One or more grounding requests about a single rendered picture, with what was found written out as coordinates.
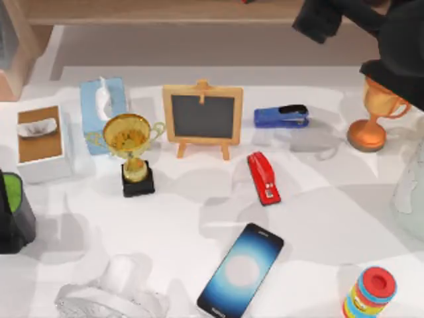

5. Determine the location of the bronze trophy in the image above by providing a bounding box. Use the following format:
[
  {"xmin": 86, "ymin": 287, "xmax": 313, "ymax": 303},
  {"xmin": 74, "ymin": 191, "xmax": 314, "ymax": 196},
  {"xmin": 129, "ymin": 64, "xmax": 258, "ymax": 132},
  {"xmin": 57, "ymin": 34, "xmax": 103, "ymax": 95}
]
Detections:
[{"xmin": 346, "ymin": 78, "xmax": 411, "ymax": 153}]

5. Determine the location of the pale glass vase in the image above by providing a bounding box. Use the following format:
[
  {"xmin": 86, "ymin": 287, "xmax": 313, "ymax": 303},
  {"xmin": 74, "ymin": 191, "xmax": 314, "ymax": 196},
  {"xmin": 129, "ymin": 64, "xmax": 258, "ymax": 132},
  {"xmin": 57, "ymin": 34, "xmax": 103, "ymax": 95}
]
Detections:
[{"xmin": 392, "ymin": 132, "xmax": 424, "ymax": 240}]

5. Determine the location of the blue stapler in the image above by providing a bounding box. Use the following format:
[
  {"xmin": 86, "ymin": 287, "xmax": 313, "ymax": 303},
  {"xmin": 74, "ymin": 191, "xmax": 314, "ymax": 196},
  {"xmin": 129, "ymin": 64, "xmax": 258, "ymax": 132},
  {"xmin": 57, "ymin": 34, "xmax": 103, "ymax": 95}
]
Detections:
[{"xmin": 254, "ymin": 104, "xmax": 311, "ymax": 129}]

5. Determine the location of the red stapler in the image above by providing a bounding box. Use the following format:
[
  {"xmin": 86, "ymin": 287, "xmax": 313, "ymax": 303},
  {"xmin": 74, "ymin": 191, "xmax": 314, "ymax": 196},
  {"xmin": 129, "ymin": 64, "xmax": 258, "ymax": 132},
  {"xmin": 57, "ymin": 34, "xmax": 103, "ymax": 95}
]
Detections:
[{"xmin": 246, "ymin": 151, "xmax": 282, "ymax": 207}]

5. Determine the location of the wooden framed blackboard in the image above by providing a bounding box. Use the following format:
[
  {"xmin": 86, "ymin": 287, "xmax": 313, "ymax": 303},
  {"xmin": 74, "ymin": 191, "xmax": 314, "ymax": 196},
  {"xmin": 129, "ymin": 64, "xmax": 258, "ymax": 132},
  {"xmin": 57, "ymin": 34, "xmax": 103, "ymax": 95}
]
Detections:
[{"xmin": 162, "ymin": 79, "xmax": 244, "ymax": 162}]

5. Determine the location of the stack of coloured rings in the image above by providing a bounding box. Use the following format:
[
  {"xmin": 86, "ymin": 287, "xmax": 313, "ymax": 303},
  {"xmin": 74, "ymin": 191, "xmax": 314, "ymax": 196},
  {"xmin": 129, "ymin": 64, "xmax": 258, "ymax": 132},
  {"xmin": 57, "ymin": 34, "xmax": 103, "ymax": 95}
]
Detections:
[{"xmin": 343, "ymin": 266, "xmax": 398, "ymax": 318}]

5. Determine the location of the wooden shelf board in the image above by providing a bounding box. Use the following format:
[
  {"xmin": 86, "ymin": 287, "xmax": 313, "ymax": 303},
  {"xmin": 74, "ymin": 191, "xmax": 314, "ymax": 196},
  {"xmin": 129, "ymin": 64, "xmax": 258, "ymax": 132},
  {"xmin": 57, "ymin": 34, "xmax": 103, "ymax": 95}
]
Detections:
[{"xmin": 26, "ymin": 0, "xmax": 388, "ymax": 26}]

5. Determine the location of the black smartphone with blue screen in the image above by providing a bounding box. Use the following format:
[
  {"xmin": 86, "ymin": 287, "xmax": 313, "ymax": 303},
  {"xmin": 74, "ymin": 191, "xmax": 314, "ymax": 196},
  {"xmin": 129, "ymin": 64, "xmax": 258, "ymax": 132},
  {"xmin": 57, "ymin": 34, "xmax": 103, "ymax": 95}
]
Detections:
[{"xmin": 196, "ymin": 223, "xmax": 285, "ymax": 318}]

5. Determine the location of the gold trophy with black base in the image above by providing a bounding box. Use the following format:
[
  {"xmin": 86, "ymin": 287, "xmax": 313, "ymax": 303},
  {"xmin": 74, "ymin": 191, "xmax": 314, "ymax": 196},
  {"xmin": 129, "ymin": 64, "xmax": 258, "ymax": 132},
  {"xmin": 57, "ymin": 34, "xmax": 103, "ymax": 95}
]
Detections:
[{"xmin": 85, "ymin": 113, "xmax": 166, "ymax": 199}]

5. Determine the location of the white tissue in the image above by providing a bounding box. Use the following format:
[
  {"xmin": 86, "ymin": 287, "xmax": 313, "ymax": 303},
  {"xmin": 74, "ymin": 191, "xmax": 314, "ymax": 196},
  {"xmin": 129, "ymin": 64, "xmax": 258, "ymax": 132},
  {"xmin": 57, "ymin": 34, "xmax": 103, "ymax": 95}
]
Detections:
[
  {"xmin": 95, "ymin": 76, "xmax": 114, "ymax": 121},
  {"xmin": 17, "ymin": 117, "xmax": 58, "ymax": 137}
]

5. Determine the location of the light blue tissue box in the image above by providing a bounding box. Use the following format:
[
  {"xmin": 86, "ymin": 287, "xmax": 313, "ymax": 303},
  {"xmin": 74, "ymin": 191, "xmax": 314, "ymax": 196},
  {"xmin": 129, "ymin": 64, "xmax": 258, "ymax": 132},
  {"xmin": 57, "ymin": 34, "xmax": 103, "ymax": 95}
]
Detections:
[{"xmin": 79, "ymin": 77, "xmax": 130, "ymax": 156}]

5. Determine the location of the clear white plastic fan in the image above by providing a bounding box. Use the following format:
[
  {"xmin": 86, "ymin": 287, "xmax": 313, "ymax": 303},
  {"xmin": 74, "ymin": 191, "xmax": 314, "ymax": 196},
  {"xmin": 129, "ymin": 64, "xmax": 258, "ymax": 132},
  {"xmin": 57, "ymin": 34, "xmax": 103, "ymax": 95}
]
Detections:
[{"xmin": 54, "ymin": 254, "xmax": 170, "ymax": 318}]

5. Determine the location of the white and brown tissue box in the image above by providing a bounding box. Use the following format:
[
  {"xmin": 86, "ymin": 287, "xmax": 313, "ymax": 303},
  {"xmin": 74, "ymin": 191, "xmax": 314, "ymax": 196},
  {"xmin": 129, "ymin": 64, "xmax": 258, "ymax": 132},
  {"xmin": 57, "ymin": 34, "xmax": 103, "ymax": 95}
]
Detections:
[{"xmin": 16, "ymin": 105, "xmax": 76, "ymax": 185}]

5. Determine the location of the wooden cupboard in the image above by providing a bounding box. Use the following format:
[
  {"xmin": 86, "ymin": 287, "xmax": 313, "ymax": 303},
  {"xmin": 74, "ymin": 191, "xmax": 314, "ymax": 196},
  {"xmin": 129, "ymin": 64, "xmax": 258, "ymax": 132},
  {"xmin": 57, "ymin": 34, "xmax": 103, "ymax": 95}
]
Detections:
[{"xmin": 0, "ymin": 0, "xmax": 56, "ymax": 102}]

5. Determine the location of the black and green holder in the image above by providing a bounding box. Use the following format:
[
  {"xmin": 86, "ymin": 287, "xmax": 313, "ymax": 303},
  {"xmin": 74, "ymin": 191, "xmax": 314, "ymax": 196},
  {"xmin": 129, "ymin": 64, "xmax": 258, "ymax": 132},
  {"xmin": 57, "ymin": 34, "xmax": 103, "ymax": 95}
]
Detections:
[{"xmin": 0, "ymin": 169, "xmax": 36, "ymax": 255}]

